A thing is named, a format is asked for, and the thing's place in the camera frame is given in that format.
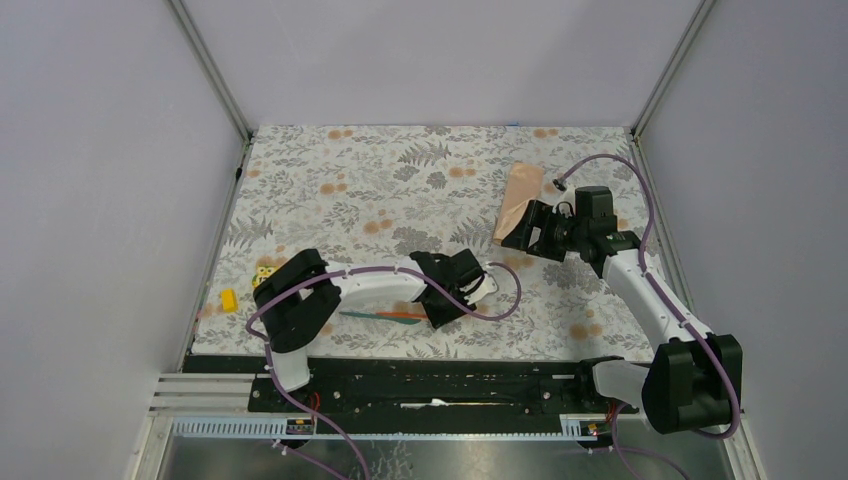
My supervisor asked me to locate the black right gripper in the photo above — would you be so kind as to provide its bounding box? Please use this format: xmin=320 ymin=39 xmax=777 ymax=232
xmin=500 ymin=200 xmax=588 ymax=263

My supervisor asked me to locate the teal plastic knife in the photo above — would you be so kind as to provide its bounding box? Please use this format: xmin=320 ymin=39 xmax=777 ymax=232
xmin=340 ymin=311 xmax=423 ymax=325

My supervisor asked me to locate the orange plastic fork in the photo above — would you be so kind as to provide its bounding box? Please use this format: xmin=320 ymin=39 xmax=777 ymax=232
xmin=376 ymin=311 xmax=427 ymax=323

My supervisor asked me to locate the orange cloth napkin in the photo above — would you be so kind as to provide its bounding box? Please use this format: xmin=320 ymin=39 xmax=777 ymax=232
xmin=493 ymin=163 xmax=545 ymax=246

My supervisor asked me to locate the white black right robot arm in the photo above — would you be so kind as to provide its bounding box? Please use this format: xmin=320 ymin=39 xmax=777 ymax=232
xmin=495 ymin=186 xmax=743 ymax=438

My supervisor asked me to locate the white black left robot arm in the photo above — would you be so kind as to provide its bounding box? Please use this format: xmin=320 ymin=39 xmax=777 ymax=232
xmin=253 ymin=249 xmax=498 ymax=411

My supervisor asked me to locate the floral patterned tablecloth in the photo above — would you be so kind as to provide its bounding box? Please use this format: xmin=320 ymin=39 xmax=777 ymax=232
xmin=191 ymin=125 xmax=653 ymax=362

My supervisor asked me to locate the yellow toy block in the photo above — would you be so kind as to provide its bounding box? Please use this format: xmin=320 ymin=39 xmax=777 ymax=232
xmin=219 ymin=289 xmax=239 ymax=313
xmin=251 ymin=265 xmax=278 ymax=289

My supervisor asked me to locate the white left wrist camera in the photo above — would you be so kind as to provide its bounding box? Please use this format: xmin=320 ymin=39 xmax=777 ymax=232
xmin=463 ymin=263 xmax=499 ymax=305

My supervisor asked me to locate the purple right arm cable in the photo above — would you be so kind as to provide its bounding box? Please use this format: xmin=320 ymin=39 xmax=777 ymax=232
xmin=553 ymin=153 xmax=742 ymax=480

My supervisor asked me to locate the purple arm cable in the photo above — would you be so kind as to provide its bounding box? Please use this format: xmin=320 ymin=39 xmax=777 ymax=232
xmin=245 ymin=261 xmax=523 ymax=480
xmin=553 ymin=153 xmax=742 ymax=480

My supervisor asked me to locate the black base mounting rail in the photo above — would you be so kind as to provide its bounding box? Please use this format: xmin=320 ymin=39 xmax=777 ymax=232
xmin=182 ymin=355 xmax=616 ymax=436

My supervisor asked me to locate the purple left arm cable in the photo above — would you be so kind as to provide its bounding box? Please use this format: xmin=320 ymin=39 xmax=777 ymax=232
xmin=245 ymin=261 xmax=523 ymax=480

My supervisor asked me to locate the right aluminium frame post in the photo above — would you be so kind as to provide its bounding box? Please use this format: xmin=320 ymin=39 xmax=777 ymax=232
xmin=630 ymin=0 xmax=717 ymax=142

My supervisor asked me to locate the aluminium frame post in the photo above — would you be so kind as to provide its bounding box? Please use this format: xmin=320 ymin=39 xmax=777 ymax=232
xmin=630 ymin=0 xmax=717 ymax=142
xmin=164 ymin=0 xmax=253 ymax=143

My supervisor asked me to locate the left aluminium frame post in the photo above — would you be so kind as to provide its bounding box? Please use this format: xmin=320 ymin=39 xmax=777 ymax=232
xmin=164 ymin=0 xmax=253 ymax=143

